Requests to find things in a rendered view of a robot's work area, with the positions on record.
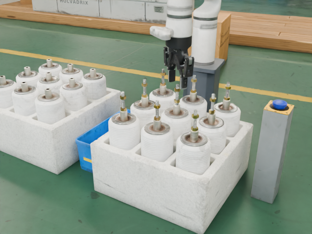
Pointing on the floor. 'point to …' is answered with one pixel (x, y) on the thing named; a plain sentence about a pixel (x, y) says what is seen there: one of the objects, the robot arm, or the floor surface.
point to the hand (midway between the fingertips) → (177, 81)
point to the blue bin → (96, 132)
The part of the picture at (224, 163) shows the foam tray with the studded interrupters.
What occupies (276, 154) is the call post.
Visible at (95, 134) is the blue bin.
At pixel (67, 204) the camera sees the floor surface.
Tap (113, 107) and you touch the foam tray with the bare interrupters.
